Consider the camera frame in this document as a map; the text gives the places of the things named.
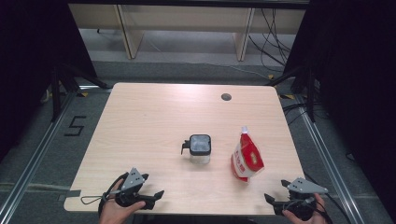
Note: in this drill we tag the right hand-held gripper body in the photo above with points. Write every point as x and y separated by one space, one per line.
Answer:
303 186

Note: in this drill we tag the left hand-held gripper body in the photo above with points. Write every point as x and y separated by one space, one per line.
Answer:
132 180

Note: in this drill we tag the red and white spouted pouch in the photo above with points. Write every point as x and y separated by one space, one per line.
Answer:
247 158

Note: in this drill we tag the glass jar with black lid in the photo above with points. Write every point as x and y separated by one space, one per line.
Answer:
200 144

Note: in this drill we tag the person's right hand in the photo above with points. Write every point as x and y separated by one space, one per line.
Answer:
294 220

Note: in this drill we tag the person's left hand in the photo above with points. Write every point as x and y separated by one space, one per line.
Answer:
113 214

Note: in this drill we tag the grey tape strip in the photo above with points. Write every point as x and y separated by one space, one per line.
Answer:
73 193

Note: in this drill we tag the yellow and black tape piece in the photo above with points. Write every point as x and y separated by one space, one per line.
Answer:
288 96
82 94
271 76

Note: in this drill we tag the black metal stand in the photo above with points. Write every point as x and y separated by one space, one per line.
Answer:
310 93
56 93

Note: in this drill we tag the dark curtain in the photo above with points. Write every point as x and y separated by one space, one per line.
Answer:
25 46
358 62

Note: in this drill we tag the pale wooden shelf unit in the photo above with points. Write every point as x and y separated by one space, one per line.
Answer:
186 18

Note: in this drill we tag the short aluminium floor rail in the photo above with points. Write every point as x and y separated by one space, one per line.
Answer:
93 87

